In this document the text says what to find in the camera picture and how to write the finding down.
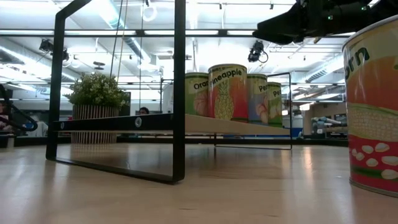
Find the wooden shelf with black frame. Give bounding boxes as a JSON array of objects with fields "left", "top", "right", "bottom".
[{"left": 45, "top": 0, "right": 293, "bottom": 185}]

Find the black ceiling-mounted device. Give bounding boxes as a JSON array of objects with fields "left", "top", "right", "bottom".
[{"left": 39, "top": 39, "right": 70, "bottom": 62}]

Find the pineapple label tin can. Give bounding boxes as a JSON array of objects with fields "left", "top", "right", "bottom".
[{"left": 207, "top": 63, "right": 249, "bottom": 123}]

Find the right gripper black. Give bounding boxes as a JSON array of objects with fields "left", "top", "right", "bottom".
[{"left": 252, "top": 0, "right": 398, "bottom": 45}]

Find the black overhead frame bar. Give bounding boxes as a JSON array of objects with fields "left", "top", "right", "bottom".
[{"left": 0, "top": 29, "right": 352, "bottom": 39}]

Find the orange label tin can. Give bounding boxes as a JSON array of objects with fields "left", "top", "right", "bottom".
[{"left": 185, "top": 72, "right": 210, "bottom": 118}]

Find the black hanging cable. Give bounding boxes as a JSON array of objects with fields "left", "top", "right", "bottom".
[{"left": 109, "top": 0, "right": 124, "bottom": 78}]

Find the peach label tin can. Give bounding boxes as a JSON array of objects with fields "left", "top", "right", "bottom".
[{"left": 247, "top": 73, "right": 269, "bottom": 125}]

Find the pear label tin can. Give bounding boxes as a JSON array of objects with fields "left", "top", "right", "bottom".
[{"left": 267, "top": 82, "right": 283, "bottom": 128}]

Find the artificial plant in ribbed pot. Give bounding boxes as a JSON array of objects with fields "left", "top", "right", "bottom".
[{"left": 63, "top": 72, "right": 131, "bottom": 144}]

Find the black overhead camera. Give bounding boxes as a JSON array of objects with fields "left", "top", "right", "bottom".
[{"left": 248, "top": 39, "right": 269, "bottom": 63}]

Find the black aluminium table frame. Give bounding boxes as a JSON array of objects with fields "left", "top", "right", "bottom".
[{"left": 0, "top": 136, "right": 349, "bottom": 147}]

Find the corn label tin can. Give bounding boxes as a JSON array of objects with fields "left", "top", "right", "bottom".
[{"left": 341, "top": 14, "right": 398, "bottom": 198}]

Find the yellowish hanging rope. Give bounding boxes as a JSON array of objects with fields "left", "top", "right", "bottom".
[{"left": 116, "top": 0, "right": 129, "bottom": 82}]

